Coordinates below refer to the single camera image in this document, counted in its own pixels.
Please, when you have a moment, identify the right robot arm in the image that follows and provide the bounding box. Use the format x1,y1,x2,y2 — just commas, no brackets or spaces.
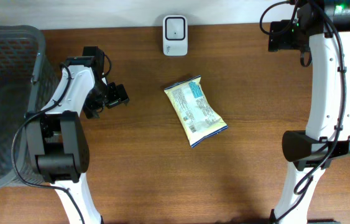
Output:
266,0,350,223

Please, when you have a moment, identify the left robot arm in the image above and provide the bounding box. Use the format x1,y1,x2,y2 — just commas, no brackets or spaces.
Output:
22,46,129,223

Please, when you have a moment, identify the white barcode scanner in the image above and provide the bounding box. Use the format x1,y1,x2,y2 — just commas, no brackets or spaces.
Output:
162,15,188,57

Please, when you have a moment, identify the yellow chips bag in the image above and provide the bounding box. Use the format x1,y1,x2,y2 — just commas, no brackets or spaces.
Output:
164,75,228,147

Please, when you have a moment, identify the grey plastic basket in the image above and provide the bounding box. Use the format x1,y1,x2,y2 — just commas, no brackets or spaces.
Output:
0,26,59,188

